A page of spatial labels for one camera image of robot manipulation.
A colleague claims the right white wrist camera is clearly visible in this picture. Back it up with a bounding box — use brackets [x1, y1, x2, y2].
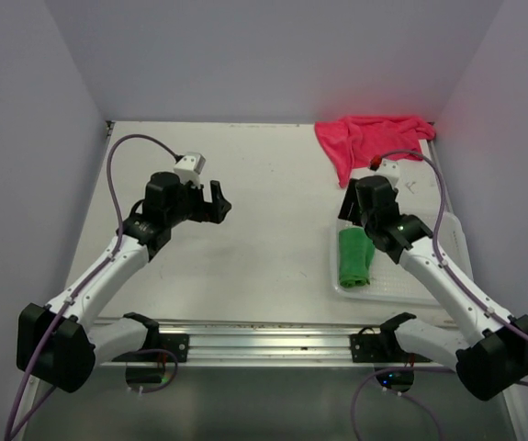
[378, 159, 400, 188]

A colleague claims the clear plastic tray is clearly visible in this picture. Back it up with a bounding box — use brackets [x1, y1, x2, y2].
[327, 210, 467, 307]

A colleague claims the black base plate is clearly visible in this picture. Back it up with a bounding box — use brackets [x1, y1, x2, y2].
[145, 333, 189, 363]
[349, 334, 430, 364]

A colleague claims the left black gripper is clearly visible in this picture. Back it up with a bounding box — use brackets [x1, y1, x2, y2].
[165, 176, 230, 227]

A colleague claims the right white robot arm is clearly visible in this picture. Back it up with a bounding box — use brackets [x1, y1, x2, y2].
[338, 175, 528, 401]

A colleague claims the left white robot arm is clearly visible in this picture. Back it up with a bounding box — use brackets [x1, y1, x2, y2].
[17, 172, 231, 392]

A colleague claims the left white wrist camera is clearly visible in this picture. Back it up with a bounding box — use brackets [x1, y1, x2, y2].
[174, 153, 206, 187]

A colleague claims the green towel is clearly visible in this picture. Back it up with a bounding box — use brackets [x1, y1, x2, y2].
[338, 227, 376, 288]

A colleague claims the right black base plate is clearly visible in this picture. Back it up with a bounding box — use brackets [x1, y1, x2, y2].
[349, 334, 430, 364]

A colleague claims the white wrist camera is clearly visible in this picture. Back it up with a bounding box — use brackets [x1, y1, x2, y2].
[174, 153, 206, 187]
[378, 159, 400, 188]

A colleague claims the pink towel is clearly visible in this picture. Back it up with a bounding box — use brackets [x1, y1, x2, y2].
[314, 115, 436, 188]

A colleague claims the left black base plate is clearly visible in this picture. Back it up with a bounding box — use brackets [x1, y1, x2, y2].
[145, 333, 189, 363]

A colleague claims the aluminium mounting rail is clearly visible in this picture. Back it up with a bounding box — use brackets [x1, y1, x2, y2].
[97, 321, 514, 368]

